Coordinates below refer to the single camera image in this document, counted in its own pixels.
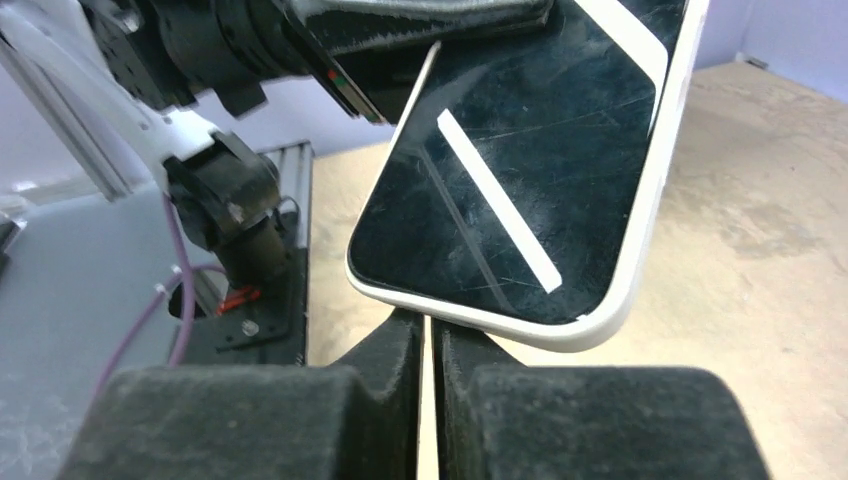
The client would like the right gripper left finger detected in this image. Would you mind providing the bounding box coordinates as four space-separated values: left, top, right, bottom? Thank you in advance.
58 309 423 479

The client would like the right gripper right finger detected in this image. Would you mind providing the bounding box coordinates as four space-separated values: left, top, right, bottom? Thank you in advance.
431 320 770 479

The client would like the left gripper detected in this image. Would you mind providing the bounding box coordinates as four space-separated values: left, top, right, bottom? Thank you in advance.
132 0 554 127

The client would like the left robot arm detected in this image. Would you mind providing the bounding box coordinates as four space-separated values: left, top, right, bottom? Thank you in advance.
1 1 552 287

